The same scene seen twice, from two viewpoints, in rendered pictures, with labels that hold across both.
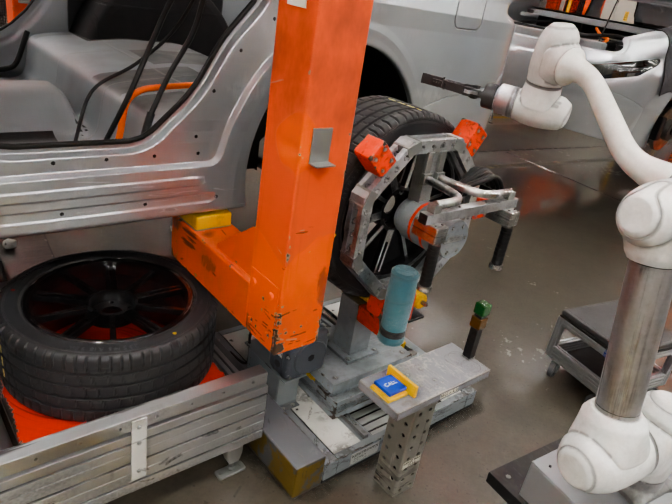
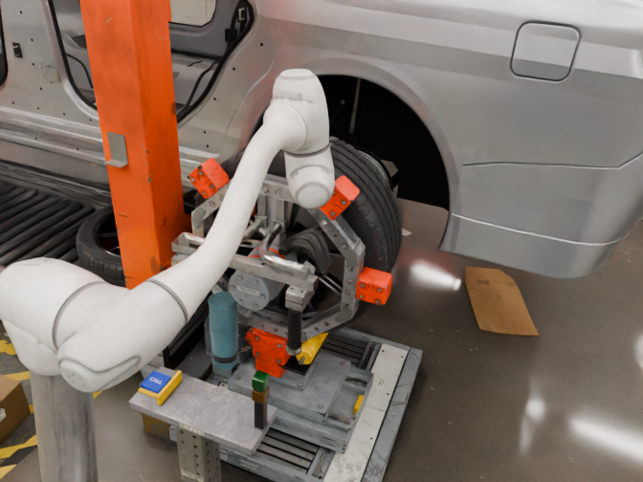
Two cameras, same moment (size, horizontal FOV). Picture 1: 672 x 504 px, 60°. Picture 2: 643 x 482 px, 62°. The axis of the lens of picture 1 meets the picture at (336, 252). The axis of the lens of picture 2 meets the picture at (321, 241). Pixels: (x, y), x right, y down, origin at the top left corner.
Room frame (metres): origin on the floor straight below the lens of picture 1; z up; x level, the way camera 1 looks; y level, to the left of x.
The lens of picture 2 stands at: (1.27, -1.50, 1.78)
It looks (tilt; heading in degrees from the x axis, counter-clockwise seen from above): 32 degrees down; 62
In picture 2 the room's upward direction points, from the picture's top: 4 degrees clockwise
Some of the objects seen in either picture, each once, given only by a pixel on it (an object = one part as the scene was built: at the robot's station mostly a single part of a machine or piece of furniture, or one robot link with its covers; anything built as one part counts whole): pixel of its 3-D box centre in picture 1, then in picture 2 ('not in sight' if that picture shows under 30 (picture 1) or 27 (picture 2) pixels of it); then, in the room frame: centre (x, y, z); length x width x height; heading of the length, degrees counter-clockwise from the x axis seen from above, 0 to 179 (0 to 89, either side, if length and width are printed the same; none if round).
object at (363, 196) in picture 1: (414, 217); (275, 260); (1.79, -0.23, 0.85); 0.54 x 0.07 x 0.54; 133
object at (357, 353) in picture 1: (353, 326); (292, 352); (1.91, -0.12, 0.32); 0.40 x 0.30 x 0.28; 133
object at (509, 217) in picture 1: (502, 213); (300, 292); (1.75, -0.50, 0.93); 0.09 x 0.05 x 0.05; 43
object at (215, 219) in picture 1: (205, 214); not in sight; (1.86, 0.47, 0.71); 0.14 x 0.14 x 0.05; 43
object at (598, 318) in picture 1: (610, 356); not in sight; (2.27, -1.29, 0.17); 0.43 x 0.36 x 0.34; 121
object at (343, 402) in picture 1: (354, 363); (300, 390); (1.94, -0.15, 0.13); 0.50 x 0.36 x 0.10; 133
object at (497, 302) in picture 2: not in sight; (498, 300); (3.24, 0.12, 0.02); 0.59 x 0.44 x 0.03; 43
